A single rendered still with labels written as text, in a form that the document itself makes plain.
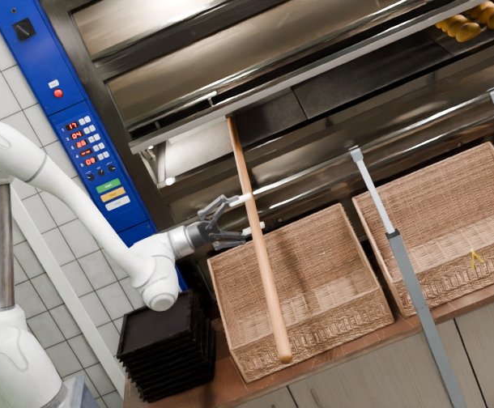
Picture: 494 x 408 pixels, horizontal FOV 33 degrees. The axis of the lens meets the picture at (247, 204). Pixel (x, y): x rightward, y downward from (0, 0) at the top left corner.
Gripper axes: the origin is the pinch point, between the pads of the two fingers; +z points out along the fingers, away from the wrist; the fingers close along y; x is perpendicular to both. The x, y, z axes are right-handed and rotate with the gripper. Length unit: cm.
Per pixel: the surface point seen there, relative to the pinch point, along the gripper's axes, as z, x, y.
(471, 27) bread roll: 98, -71, -3
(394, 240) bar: 37.3, 5.1, 25.2
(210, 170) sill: -12, -55, 3
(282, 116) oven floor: 20, -76, 1
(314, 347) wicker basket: 0, -6, 58
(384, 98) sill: 57, -55, 3
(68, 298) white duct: -82, -53, 27
